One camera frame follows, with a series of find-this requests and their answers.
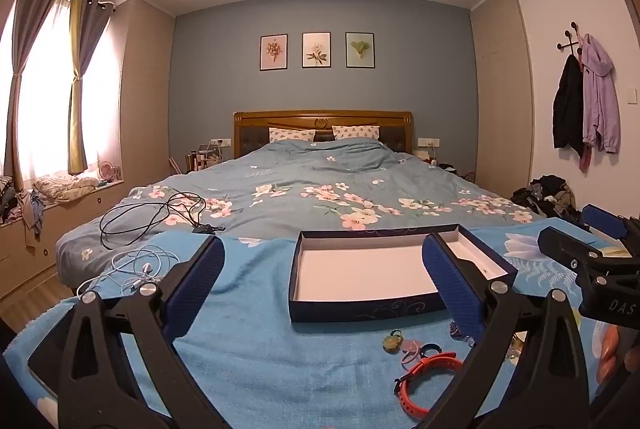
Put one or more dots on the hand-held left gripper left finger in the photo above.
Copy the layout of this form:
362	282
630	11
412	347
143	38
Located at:
197	289

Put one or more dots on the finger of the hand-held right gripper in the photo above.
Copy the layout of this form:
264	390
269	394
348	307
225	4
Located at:
602	218
560	244

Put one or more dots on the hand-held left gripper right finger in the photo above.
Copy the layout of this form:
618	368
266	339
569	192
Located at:
452	289

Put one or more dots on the green jade pendant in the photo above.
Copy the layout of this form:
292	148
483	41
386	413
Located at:
392	343

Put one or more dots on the orange smartwatch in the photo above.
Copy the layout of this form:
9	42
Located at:
425	371

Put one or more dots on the navy shallow cardboard box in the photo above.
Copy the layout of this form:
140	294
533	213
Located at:
360	269

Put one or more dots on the person's right hand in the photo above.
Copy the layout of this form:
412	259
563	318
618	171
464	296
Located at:
612	351

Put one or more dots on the pile of dark clothes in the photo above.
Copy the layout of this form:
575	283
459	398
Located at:
547	196

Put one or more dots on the maroon hanging garment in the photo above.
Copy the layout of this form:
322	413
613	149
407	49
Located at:
585	159

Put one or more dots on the white earphones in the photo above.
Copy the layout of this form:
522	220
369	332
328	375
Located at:
135	269

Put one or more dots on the cyan flower print blanket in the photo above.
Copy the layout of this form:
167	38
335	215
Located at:
280	359

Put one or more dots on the black jacket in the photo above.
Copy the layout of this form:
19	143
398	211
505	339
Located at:
569	109

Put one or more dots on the purple jacket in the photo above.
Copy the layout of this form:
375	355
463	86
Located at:
602	99

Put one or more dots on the black bedside object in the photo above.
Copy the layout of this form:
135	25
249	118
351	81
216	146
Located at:
447	169

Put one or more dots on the group of cosmetic bottles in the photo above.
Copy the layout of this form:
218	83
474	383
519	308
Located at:
202	158

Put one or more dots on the window bench with drawers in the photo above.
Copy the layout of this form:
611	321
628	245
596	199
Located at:
80	219

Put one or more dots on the red and white bedside items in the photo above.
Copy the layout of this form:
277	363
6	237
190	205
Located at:
425	155

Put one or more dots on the pink desk fan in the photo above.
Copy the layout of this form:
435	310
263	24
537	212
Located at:
107	171

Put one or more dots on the beige wardrobe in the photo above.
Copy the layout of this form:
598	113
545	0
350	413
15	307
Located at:
147	99
500	99

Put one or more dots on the blue floral duvet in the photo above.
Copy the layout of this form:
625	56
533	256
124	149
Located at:
310	179

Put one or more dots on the cream crumpled blanket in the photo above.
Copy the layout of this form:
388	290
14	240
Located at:
65	188

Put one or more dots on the dark flat phone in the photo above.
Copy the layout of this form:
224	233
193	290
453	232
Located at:
42	369

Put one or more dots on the patterned white pillow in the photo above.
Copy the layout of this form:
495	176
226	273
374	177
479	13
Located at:
292	135
356	132

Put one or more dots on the pile of mixed clothes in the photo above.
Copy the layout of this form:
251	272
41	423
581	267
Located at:
20	204

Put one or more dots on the wooden bed headboard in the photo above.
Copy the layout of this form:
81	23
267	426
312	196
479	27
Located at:
325	119

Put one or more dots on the pink framed flower picture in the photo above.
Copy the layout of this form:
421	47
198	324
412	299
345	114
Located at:
273	52

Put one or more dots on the olive and grey curtain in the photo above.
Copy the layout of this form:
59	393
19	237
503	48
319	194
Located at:
82	59

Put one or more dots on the white framed flower picture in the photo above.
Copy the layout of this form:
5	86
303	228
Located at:
316	50

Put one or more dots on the white wall socket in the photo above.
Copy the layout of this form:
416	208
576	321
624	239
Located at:
220	142
428	142

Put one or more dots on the black wall coat rack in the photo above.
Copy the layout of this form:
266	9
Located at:
570	36

